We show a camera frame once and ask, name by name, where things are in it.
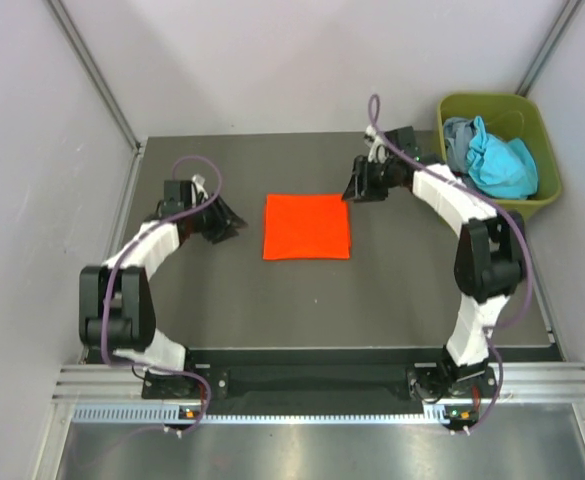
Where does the olive green plastic bin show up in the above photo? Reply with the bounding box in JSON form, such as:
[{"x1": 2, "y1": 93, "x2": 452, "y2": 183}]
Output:
[{"x1": 436, "y1": 92, "x2": 562, "y2": 221}]

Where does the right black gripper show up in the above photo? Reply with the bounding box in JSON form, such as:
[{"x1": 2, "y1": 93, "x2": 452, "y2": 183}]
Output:
[{"x1": 341, "y1": 156, "x2": 397, "y2": 204}]

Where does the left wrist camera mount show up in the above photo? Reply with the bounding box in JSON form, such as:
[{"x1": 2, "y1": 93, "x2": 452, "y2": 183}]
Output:
[{"x1": 156, "y1": 174, "x2": 208, "y2": 219}]

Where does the grey slotted cable duct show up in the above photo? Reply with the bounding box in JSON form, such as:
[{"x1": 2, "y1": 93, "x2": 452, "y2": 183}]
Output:
[{"x1": 72, "y1": 404, "x2": 471, "y2": 425}]

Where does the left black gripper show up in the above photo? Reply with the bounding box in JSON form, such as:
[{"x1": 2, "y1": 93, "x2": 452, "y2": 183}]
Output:
[{"x1": 185, "y1": 191, "x2": 248, "y2": 244}]

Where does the light blue t shirt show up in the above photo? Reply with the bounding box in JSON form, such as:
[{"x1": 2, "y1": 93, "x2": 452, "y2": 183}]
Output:
[{"x1": 465, "y1": 116, "x2": 539, "y2": 200}]

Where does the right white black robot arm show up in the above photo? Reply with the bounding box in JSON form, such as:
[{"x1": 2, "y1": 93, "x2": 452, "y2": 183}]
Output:
[{"x1": 342, "y1": 155, "x2": 526, "y2": 401}]

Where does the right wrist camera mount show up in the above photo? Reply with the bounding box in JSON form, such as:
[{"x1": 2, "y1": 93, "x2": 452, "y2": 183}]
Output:
[{"x1": 364, "y1": 125, "x2": 420, "y2": 163}]

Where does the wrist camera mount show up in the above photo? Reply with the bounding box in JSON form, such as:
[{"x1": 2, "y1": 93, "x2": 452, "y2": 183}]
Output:
[
  {"x1": 156, "y1": 174, "x2": 208, "y2": 219},
  {"x1": 364, "y1": 125, "x2": 420, "y2": 163}
]

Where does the grey blue t shirt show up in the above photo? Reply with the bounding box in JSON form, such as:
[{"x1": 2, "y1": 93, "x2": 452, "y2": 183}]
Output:
[{"x1": 443, "y1": 117, "x2": 476, "y2": 174}]

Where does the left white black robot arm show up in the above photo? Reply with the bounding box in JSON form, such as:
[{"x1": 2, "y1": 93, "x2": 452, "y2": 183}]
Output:
[{"x1": 78, "y1": 193, "x2": 247, "y2": 397}]

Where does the orange t shirt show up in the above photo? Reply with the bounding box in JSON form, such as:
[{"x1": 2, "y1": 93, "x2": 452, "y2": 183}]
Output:
[{"x1": 263, "y1": 194, "x2": 351, "y2": 261}]

